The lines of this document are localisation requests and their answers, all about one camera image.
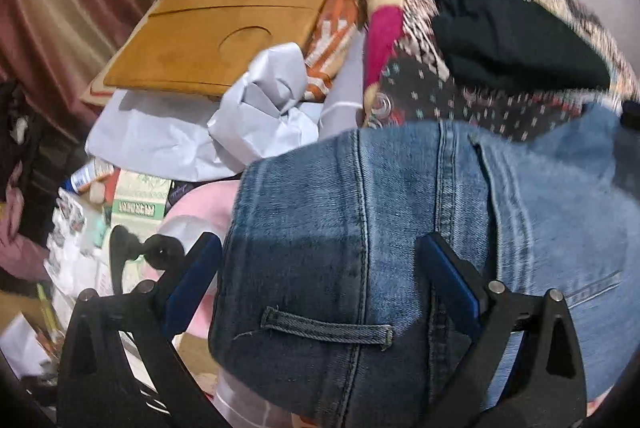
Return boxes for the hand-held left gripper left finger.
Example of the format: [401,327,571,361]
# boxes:
[56,232,231,428]

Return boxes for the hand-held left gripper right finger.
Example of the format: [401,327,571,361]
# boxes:
[417,232,588,428]

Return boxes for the blue denim pants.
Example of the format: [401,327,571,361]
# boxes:
[207,103,640,428]

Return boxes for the pink cloth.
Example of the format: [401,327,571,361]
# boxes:
[160,188,241,339]

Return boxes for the green white carton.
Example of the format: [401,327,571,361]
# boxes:
[110,168,173,219]

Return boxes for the white printed packet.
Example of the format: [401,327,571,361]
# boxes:
[44,188,113,294]

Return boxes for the white bottle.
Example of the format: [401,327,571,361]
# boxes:
[70,158,116,194]

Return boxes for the dark cloth pile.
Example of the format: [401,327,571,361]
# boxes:
[0,78,66,294]

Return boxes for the white crumpled plastic sheet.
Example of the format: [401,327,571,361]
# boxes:
[85,33,366,181]

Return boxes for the patchwork blanket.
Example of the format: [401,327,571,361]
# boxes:
[300,0,640,144]

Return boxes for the wooden lap tray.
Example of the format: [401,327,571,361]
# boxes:
[102,0,353,99]

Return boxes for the black cloth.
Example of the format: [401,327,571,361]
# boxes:
[430,0,613,92]

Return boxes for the pink striped curtain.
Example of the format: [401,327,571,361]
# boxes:
[0,0,158,139]

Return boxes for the black plastic handle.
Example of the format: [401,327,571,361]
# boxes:
[109,225,183,296]

